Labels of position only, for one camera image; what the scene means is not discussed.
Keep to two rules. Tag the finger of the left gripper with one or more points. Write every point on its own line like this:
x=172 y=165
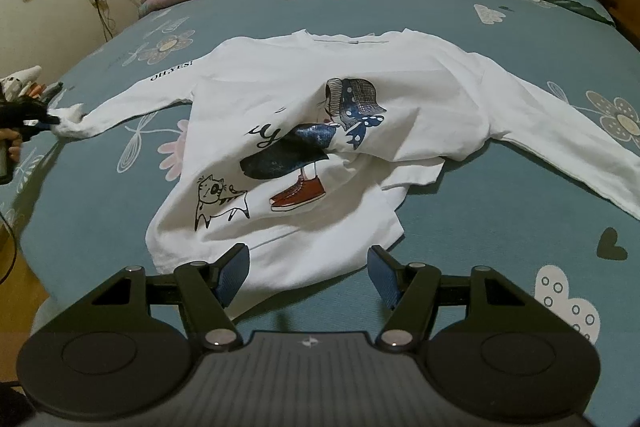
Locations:
x=27 y=116

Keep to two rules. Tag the person's left hand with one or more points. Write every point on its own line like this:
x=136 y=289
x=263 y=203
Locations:
x=14 y=140

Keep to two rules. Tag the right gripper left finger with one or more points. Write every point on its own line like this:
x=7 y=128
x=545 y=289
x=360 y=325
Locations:
x=133 y=340

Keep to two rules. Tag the clothes pile beside bed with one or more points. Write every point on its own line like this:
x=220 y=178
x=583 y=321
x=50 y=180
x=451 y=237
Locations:
x=26 y=82

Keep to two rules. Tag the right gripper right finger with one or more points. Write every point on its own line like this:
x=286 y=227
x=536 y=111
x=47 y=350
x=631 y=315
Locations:
x=487 y=346

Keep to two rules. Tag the white printed long-sleeve shirt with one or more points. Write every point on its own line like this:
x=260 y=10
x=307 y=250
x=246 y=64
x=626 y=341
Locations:
x=302 y=147

